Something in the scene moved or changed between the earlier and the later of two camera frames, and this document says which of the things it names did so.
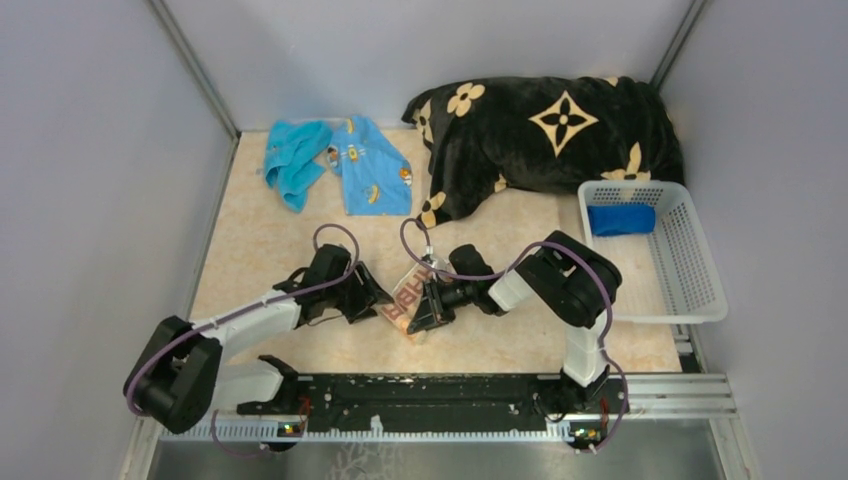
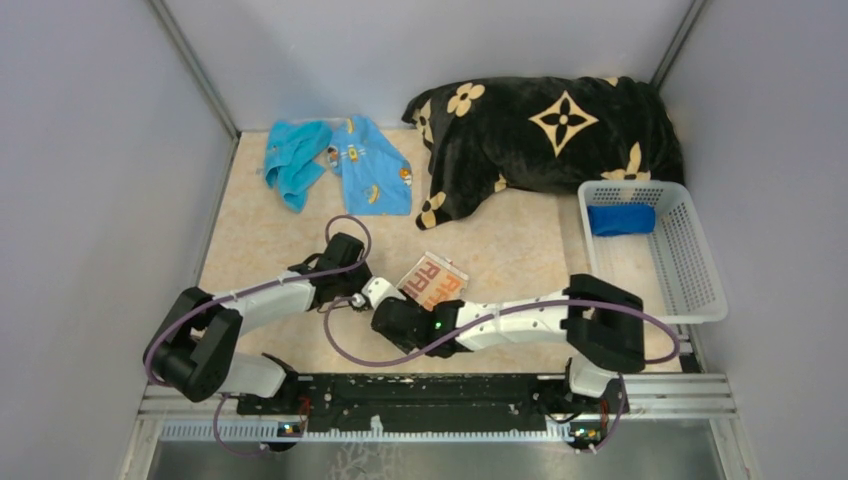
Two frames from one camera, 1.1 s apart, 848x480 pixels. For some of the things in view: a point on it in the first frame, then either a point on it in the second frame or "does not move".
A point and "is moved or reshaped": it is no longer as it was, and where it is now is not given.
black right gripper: x=432 y=311 to x=405 y=345
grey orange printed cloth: x=406 y=296 is moved or reshaped
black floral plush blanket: x=537 y=133 does not move
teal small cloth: x=289 y=163 does not move
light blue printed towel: x=376 y=174 does not move
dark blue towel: x=621 y=219 does not move
